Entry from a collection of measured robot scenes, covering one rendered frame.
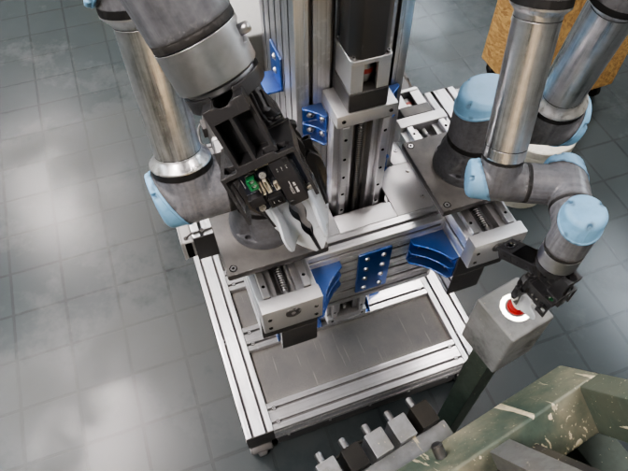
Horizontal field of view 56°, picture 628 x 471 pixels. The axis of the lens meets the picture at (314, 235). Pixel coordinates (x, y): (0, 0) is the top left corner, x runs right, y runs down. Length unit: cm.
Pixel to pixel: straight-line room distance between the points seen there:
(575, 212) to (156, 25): 78
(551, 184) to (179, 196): 67
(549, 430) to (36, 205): 230
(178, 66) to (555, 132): 95
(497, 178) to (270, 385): 117
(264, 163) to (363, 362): 158
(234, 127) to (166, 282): 202
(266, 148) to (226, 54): 8
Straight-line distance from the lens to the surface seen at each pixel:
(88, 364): 241
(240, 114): 51
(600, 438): 148
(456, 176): 139
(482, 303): 136
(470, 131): 129
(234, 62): 49
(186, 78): 49
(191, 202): 110
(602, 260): 275
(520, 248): 126
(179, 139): 106
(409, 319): 213
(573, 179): 114
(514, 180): 111
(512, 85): 104
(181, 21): 48
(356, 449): 137
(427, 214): 145
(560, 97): 124
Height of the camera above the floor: 208
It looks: 55 degrees down
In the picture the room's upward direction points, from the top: straight up
